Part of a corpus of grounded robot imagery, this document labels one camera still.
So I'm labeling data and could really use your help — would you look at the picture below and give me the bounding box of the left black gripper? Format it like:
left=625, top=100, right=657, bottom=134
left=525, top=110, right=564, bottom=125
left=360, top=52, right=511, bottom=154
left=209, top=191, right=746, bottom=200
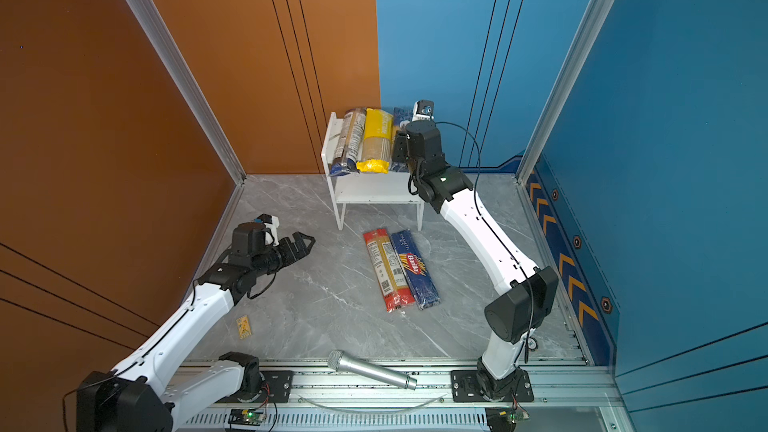
left=252, top=231, right=315, bottom=280

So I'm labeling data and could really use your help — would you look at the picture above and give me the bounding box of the blue Ankara spaghetti bag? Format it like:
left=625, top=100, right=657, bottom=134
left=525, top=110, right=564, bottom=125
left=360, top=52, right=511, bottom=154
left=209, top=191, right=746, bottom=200
left=390, top=107, right=412, bottom=172

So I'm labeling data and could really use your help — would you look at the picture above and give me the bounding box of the yellow Pastatime spaghetti bag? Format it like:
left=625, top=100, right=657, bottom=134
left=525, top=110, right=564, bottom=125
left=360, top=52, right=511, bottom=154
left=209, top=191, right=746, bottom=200
left=356, top=108, right=393, bottom=174

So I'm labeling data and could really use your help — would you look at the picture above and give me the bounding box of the clear labelled spaghetti bag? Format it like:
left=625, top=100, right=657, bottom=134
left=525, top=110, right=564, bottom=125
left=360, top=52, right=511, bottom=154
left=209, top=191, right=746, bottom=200
left=330, top=108, right=366, bottom=177

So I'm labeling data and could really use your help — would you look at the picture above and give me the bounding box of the red-ended clear spaghetti bag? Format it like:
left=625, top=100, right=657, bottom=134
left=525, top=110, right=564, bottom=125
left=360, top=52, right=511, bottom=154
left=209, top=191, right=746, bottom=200
left=363, top=228, right=415, bottom=312

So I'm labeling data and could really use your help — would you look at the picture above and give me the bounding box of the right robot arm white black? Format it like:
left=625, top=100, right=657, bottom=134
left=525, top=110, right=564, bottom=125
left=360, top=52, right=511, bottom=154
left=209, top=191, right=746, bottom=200
left=395, top=120, right=559, bottom=401

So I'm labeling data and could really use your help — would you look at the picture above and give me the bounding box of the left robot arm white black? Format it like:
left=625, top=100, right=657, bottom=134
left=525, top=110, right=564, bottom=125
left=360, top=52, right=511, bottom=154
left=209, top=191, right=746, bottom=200
left=72, top=227, right=316, bottom=431

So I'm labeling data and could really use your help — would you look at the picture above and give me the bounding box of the white two-tier metal shelf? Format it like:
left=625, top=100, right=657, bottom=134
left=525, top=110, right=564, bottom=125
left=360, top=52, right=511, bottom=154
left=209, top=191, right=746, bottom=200
left=320, top=112, right=425, bottom=231

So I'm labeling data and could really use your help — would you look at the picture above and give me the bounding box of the small yellow card box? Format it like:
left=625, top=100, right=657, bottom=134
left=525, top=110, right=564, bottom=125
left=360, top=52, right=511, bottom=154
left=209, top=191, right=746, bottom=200
left=236, top=315, right=252, bottom=340

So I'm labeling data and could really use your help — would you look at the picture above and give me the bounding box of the silver microphone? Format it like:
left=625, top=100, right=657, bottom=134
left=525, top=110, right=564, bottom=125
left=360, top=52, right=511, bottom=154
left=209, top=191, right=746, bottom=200
left=327, top=350, right=418, bottom=390

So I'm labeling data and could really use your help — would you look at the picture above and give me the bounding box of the blue Barilla spaghetti box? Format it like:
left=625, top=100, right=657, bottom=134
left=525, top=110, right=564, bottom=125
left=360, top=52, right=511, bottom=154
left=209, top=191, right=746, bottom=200
left=390, top=230, right=440, bottom=310

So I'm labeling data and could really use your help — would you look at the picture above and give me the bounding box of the left green circuit board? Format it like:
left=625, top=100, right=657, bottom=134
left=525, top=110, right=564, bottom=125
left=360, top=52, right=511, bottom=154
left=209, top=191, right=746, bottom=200
left=227, top=408, right=268, bottom=428

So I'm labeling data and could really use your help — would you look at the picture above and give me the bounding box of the green circuit board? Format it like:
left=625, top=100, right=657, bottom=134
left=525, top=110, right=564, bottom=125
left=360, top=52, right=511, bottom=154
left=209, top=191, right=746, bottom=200
left=485, top=408, right=530, bottom=432
left=227, top=408, right=268, bottom=428

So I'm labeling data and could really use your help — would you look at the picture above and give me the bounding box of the right green circuit board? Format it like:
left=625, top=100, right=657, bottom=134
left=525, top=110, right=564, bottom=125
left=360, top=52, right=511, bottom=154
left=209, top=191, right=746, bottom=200
left=485, top=408, right=530, bottom=432

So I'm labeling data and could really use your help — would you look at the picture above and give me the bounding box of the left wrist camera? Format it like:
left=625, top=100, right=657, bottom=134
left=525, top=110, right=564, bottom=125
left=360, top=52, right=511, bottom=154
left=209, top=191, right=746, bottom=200
left=253, top=213, right=280, bottom=246

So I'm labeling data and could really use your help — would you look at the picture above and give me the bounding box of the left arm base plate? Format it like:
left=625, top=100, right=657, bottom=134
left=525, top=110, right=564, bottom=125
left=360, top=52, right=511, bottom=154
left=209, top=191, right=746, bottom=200
left=217, top=370, right=294, bottom=405

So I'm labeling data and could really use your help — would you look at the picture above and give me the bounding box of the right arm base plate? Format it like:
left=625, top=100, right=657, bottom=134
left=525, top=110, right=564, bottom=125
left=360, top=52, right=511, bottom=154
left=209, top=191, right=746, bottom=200
left=450, top=368, right=535, bottom=403

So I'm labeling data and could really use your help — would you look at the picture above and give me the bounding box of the aluminium front rail frame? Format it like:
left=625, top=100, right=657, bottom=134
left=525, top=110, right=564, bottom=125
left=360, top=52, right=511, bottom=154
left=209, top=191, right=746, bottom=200
left=180, top=358, right=634, bottom=431

